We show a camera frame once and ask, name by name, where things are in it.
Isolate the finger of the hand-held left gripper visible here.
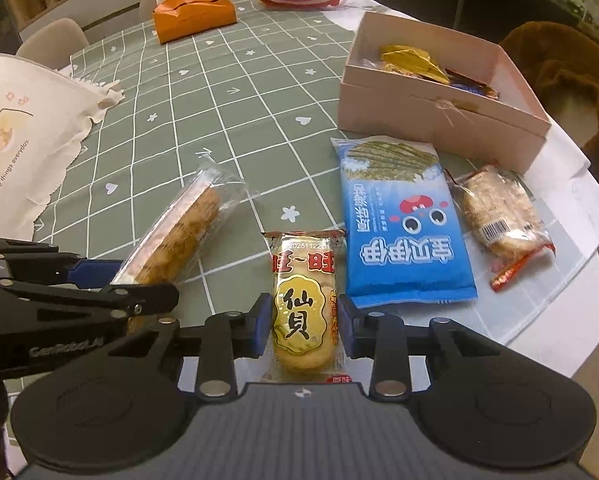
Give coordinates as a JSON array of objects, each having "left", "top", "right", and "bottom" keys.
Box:
[
  {"left": 0, "top": 281, "right": 181, "bottom": 326},
  {"left": 0, "top": 235, "right": 126, "bottom": 287}
]

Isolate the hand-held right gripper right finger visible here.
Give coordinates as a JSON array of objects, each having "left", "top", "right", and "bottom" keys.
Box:
[{"left": 337, "top": 294, "right": 503, "bottom": 398}]

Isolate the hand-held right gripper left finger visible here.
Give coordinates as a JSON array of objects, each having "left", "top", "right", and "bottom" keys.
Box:
[{"left": 110, "top": 292, "right": 274, "bottom": 398}]

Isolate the yellow red rice cracker packet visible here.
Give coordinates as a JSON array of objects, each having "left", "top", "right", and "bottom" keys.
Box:
[{"left": 262, "top": 229, "right": 353, "bottom": 385}]

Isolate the long bread stick packet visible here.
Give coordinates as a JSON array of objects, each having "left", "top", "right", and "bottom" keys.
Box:
[{"left": 110, "top": 154, "right": 252, "bottom": 333}]

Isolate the blue seaweed snack packet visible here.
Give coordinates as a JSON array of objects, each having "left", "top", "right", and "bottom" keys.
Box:
[{"left": 331, "top": 136, "right": 479, "bottom": 309}]

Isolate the round rice cracker packet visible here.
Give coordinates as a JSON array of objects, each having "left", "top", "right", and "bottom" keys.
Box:
[{"left": 444, "top": 162, "right": 556, "bottom": 293}]

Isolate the pink cardboard box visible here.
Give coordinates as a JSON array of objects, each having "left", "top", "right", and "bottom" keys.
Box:
[{"left": 338, "top": 11, "right": 551, "bottom": 173}]

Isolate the white printed cloth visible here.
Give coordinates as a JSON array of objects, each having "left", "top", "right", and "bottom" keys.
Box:
[{"left": 0, "top": 54, "right": 126, "bottom": 242}]

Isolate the green checked tablecloth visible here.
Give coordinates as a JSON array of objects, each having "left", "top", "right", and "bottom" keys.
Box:
[{"left": 0, "top": 0, "right": 599, "bottom": 391}]

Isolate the orange tissue box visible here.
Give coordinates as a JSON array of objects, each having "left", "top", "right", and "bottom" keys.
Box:
[{"left": 152, "top": 0, "right": 237, "bottom": 45}]

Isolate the clear packet brown cookie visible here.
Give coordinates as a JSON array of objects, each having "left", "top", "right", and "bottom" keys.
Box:
[{"left": 447, "top": 71, "right": 501, "bottom": 101}]

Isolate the gold foil snack packet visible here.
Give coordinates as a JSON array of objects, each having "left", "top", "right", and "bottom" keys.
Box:
[{"left": 381, "top": 45, "right": 451, "bottom": 84}]

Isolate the brown plush toy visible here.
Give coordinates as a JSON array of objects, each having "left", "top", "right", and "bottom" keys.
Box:
[{"left": 498, "top": 21, "right": 599, "bottom": 161}]

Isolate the dark cabinet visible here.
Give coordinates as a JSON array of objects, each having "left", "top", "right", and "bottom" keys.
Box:
[{"left": 359, "top": 0, "right": 599, "bottom": 48}]

